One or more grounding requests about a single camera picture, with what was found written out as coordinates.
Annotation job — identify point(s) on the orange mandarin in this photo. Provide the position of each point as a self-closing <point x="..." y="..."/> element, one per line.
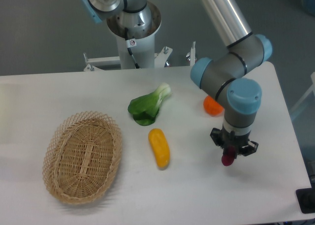
<point x="212" y="107"/>

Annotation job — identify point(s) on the woven wicker basket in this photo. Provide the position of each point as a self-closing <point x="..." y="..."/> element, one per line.
<point x="82" y="158"/>

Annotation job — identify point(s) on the green bok choy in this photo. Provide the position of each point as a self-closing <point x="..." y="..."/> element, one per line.
<point x="145" y="109"/>

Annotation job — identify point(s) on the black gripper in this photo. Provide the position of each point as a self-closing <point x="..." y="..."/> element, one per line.
<point x="224" y="139"/>

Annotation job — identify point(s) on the purple sweet potato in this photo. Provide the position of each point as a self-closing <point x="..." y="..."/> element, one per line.
<point x="228" y="156"/>

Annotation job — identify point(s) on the yellow squash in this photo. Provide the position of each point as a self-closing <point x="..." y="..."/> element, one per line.
<point x="160" y="147"/>

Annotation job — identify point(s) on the white metal base frame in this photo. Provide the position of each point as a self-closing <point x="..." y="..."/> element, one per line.
<point x="160" y="60"/>

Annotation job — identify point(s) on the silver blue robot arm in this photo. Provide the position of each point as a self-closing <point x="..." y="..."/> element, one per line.
<point x="224" y="80"/>

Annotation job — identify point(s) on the black device at table edge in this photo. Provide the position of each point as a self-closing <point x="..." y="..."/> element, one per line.
<point x="306" y="200"/>

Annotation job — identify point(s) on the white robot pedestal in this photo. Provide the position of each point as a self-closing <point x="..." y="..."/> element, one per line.
<point x="135" y="34"/>

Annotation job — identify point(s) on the blue object top right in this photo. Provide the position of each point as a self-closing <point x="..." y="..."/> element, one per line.
<point x="309" y="6"/>

